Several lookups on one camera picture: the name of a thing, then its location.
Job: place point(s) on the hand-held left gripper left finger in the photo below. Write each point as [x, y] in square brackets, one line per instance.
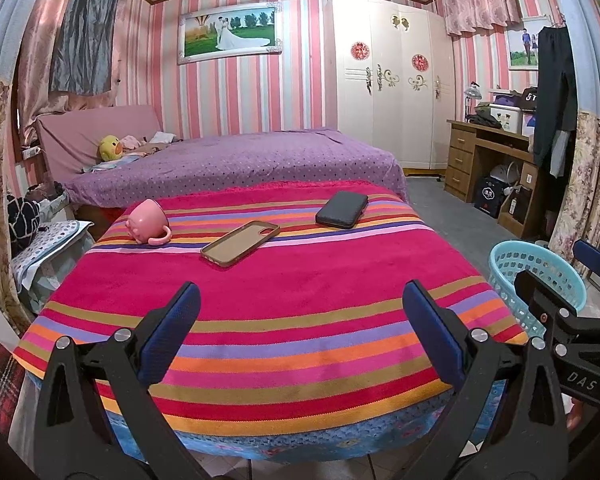
[172, 330]

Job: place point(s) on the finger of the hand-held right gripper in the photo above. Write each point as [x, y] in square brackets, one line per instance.
[542, 300]
[597, 260]

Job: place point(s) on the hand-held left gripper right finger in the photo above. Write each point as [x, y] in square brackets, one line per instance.
[437, 332]

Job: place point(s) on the light blue plastic basket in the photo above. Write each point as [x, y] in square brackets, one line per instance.
[510, 280]

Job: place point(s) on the person's right hand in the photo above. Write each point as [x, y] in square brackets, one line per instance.
[576, 415]

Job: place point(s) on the beige phone case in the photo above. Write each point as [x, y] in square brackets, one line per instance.
[237, 242]

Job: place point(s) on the pink mug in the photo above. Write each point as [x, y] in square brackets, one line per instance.
[145, 220]

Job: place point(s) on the black paper bag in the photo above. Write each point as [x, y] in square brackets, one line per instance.
[489, 197]

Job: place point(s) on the striped pink blanket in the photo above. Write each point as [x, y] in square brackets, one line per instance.
[290, 320]

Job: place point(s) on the white fan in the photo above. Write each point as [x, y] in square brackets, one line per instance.
[505, 175]

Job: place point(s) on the black zip case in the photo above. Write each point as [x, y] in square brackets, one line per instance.
[341, 209]

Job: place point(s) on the wooden desk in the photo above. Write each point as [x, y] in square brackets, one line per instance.
[462, 160]

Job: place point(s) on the blue patterned tablecloth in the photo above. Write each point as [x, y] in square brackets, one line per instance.
[290, 447]

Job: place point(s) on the white storage box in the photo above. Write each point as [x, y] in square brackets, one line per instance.
[507, 117]

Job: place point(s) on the dark hanging coat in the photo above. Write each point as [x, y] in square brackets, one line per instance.
[555, 95]

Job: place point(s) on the purple dotted bedspread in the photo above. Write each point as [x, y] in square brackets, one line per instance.
[240, 165]

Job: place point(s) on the red plaid cloth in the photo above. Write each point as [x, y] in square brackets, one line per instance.
[0, 380]

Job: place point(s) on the dark clothes pile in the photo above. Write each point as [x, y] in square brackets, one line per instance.
[482, 121]

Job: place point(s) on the black and white patterned bag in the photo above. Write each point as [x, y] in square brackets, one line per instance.
[22, 217]

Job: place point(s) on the pink soft toy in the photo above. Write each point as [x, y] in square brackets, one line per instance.
[131, 142]

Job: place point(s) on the yellow duck plush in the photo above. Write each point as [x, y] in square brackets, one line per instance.
[110, 147]

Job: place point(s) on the white cloth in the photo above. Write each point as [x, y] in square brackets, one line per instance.
[162, 136]

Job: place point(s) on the desk lamp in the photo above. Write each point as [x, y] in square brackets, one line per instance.
[472, 92]

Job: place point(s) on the white wardrobe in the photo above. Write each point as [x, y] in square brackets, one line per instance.
[390, 120]

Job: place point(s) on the pink bed headboard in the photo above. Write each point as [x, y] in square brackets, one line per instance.
[75, 135]

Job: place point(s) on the white power strip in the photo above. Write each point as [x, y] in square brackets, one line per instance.
[32, 152]

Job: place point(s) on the pink floral valance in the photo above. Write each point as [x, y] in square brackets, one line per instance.
[480, 2]

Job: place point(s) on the framed wedding photo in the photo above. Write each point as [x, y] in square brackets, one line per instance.
[230, 32]

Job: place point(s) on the pink satin curtain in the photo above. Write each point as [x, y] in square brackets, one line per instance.
[35, 60]

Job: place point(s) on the grey hanging cloth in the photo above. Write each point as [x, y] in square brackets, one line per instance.
[85, 35]

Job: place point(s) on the wall poster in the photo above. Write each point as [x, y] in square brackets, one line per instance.
[524, 45]

